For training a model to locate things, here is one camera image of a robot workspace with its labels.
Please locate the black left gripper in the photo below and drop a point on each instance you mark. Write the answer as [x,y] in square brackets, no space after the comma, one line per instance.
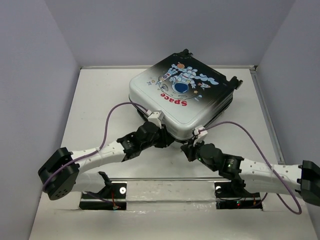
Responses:
[165,138]

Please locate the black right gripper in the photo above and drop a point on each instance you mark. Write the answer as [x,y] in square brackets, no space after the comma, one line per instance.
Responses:
[189,149]

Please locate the space astronaut kids suitcase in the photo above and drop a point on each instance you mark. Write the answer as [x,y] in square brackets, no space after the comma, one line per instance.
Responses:
[188,92]

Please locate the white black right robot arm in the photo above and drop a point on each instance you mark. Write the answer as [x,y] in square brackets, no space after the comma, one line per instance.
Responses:
[249,176]

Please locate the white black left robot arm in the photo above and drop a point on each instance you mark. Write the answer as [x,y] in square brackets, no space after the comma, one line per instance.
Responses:
[62,171]

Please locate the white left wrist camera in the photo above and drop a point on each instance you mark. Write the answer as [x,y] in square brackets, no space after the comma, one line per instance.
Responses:
[155,117]

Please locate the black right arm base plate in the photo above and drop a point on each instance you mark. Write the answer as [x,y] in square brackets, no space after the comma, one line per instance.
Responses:
[228,199]

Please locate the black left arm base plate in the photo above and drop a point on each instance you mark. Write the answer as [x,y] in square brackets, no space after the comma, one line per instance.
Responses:
[112,197]

